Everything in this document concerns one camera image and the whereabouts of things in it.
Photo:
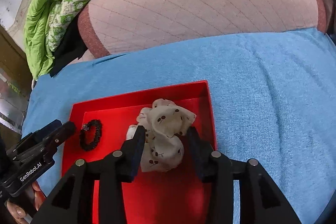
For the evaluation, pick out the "blue towel cloth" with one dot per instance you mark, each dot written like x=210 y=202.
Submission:
x=273 y=98

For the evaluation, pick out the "white cherry print scrunchie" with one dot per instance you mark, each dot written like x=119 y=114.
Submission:
x=164 y=123

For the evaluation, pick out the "pink quilted pillow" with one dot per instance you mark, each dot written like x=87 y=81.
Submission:
x=116 y=26

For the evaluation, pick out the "dark wooden bed frame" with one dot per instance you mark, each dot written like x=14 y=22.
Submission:
x=15 y=83

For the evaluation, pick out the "person's left hand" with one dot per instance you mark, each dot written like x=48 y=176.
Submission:
x=18 y=212

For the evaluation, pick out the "red shallow tray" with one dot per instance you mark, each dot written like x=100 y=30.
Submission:
x=166 y=188

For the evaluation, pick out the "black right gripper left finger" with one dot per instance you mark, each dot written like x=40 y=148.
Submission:
x=71 y=200

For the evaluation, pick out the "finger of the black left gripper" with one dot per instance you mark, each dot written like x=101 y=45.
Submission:
x=60 y=135

